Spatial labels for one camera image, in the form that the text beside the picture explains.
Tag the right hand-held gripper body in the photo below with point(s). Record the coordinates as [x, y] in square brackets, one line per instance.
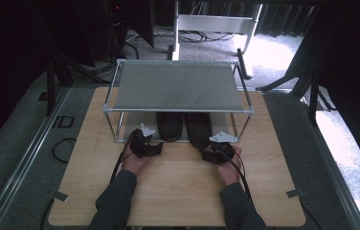
[222, 150]

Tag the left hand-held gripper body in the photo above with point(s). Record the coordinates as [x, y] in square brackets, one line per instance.
[141, 145]

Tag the person's left hand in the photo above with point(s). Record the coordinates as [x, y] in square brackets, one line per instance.
[133, 164]

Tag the person's right hand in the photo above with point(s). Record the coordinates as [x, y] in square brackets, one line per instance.
[230, 171]

